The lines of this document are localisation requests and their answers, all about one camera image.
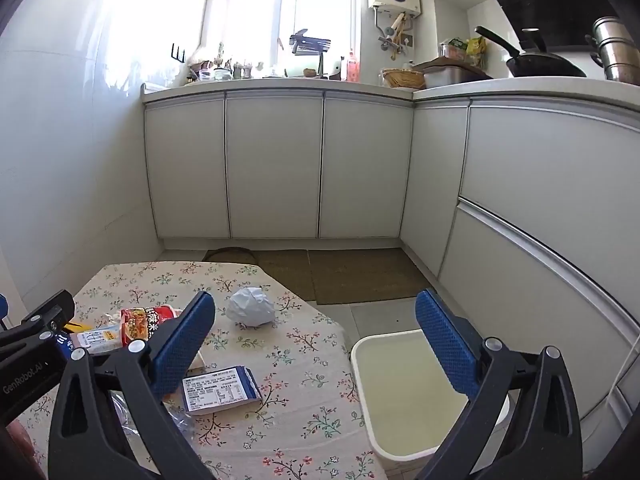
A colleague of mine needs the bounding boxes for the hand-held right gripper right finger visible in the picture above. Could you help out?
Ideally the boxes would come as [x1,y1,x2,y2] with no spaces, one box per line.
[415,288,583,480]

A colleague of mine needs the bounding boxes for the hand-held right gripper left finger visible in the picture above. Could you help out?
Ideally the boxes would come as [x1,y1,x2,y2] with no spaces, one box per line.
[47,290,218,480]

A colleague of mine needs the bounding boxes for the small blue and yellow box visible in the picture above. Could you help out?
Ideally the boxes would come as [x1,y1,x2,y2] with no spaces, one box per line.
[52,321,90,361]

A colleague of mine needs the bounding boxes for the white plastic bin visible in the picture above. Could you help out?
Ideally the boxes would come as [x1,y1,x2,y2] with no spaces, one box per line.
[350,330,511,463]

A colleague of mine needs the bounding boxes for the white paper ball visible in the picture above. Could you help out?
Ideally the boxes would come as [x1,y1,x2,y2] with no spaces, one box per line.
[225,286,276,328]

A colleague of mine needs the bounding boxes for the red snack packet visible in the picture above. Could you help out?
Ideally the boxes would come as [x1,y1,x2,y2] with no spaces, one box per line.
[120,306,181,351]

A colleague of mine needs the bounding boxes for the blue and white flat packet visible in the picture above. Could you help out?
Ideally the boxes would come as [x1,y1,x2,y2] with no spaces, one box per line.
[181,366,263,416]

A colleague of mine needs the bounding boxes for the light blue small carton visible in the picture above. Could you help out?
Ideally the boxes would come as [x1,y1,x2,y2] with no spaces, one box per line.
[70,324,123,356]

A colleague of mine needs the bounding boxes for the clear plastic bag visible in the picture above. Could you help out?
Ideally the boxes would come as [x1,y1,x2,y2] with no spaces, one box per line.
[110,392,196,443]

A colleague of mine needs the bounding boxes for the white drawer front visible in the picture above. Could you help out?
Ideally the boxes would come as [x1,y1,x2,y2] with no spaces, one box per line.
[440,200,640,461]
[457,100,640,321]

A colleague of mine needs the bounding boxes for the olive floor mat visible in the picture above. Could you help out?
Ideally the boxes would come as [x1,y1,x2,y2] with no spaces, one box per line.
[307,249,433,306]
[255,250,317,303]

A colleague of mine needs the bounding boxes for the floral tablecloth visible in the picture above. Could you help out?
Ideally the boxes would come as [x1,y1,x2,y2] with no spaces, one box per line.
[15,260,388,480]

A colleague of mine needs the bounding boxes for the white cabinet door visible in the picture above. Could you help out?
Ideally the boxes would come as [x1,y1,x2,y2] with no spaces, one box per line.
[145,97,230,241]
[225,92,325,240]
[320,92,415,240]
[400,102,471,278]

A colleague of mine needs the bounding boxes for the steel tray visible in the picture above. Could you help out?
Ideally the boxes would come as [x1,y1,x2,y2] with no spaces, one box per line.
[422,66,493,89]

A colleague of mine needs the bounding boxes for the wicker basket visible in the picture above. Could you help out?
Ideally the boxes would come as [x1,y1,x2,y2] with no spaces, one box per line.
[381,68,426,89]

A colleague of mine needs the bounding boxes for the cluster of small jars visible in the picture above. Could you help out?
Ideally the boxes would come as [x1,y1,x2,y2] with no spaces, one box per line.
[187,42,266,82]

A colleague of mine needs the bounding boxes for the white kitchen countertop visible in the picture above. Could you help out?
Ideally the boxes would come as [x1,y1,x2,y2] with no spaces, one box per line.
[141,76,640,106]

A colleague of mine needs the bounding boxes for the yellow and green packets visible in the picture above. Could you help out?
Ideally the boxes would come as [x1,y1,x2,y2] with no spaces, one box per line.
[447,37,488,68]

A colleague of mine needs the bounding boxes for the black wok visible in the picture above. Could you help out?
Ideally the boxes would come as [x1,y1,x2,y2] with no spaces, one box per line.
[475,26,587,78]

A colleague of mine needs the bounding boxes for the black rack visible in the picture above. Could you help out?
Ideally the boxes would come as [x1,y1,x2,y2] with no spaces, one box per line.
[290,30,332,78]

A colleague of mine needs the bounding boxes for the stacked steel pot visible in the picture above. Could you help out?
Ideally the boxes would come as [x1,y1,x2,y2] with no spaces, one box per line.
[585,16,640,86]

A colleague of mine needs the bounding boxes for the bright window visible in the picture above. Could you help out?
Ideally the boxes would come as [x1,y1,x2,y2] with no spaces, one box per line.
[200,0,368,78]

